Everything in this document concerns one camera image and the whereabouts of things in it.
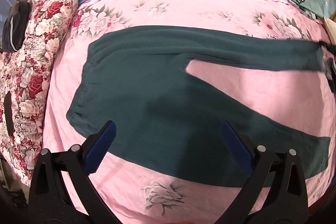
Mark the dark green pants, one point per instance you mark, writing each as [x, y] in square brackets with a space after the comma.
[170, 121]

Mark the pink floral bedsheet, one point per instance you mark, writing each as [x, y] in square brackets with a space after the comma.
[300, 100]

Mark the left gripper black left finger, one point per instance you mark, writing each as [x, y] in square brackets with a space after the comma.
[49, 200]

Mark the red floral quilt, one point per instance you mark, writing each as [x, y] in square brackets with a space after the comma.
[25, 80]

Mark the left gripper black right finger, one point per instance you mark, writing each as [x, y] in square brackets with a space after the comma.
[275, 191]

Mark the black bag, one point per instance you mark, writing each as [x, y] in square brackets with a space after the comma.
[15, 26]

